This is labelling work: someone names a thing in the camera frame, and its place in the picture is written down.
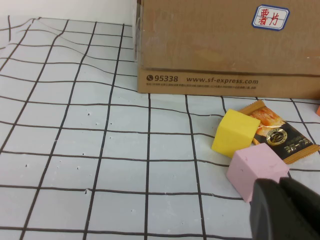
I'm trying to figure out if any cardboard box with chips label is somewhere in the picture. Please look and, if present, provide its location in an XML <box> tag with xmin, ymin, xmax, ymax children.
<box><xmin>136</xmin><ymin>0</ymin><xmax>320</xmax><ymax>100</ymax></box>

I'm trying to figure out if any white black grid tablecloth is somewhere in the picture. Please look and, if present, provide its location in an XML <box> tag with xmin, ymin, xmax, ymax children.
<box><xmin>0</xmin><ymin>14</ymin><xmax>320</xmax><ymax>240</ymax></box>

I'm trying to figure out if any yellow foam cube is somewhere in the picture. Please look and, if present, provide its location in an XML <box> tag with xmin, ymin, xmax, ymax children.
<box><xmin>211</xmin><ymin>108</ymin><xmax>261</xmax><ymax>159</ymax></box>

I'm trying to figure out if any small orange black snack packet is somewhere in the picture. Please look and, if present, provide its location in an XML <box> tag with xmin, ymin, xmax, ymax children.
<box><xmin>238</xmin><ymin>99</ymin><xmax>320</xmax><ymax>165</ymax></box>

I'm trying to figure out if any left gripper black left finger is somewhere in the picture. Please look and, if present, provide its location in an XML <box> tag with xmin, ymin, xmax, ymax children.
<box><xmin>249</xmin><ymin>177</ymin><xmax>313</xmax><ymax>240</ymax></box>

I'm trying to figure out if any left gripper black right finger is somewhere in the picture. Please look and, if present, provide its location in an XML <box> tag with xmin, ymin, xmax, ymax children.
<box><xmin>279</xmin><ymin>176</ymin><xmax>320</xmax><ymax>240</ymax></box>

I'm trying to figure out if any pink foam cube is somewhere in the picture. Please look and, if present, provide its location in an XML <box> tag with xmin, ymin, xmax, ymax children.
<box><xmin>226</xmin><ymin>143</ymin><xmax>290</xmax><ymax>204</ymax></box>

